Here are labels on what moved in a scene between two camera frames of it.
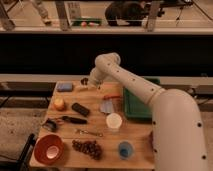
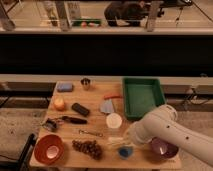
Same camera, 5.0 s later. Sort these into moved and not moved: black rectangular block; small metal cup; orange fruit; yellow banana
Moved: yellow banana
Not moved: black rectangular block; orange fruit; small metal cup
